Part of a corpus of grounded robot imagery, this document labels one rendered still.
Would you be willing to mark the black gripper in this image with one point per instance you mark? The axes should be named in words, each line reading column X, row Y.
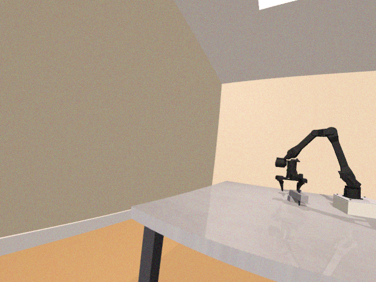
column 280, row 179

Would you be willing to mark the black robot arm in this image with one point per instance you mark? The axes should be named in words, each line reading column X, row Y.
column 352, row 190

